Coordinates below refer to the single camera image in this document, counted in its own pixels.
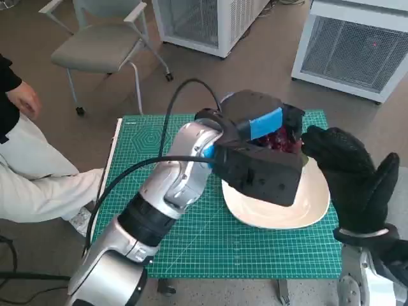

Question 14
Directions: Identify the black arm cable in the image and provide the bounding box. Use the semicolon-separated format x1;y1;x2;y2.
163;78;224;159
81;154;221;256

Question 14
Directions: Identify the white square plate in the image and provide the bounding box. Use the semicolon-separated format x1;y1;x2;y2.
222;156;331;230

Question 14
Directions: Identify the person's hand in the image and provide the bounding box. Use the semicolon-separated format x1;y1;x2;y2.
8;80;42;121

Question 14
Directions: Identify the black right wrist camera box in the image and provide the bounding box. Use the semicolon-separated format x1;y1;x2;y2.
372;248;408;288

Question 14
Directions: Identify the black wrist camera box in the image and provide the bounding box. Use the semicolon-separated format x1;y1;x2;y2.
212;142;303;207
372;248;408;288

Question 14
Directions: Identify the red toy grape bunch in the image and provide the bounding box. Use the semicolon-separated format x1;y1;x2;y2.
254;126;310;165

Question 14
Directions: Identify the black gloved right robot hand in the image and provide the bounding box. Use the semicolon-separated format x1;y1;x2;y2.
301;125;400;237

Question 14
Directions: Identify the grey office chair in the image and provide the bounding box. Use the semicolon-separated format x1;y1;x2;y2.
38;0;175;117

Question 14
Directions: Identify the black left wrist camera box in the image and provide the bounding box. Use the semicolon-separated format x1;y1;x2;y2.
212;142;303;207

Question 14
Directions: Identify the black floor cable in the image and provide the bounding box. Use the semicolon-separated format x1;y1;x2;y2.
0;235;71;303

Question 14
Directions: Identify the table leg caster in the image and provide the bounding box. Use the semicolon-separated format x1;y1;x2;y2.
158;277;177;296
275;279;292;303

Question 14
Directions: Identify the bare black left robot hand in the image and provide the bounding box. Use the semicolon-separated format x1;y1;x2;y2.
221;90;307;154

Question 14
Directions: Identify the white mesh cabinet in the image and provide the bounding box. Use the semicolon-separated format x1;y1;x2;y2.
290;0;408;105
151;0;272;59

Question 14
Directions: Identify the person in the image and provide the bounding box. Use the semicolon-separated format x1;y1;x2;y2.
0;54;106;238

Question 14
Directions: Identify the green cutting mat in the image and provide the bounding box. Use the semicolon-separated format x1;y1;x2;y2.
108;110;342;280

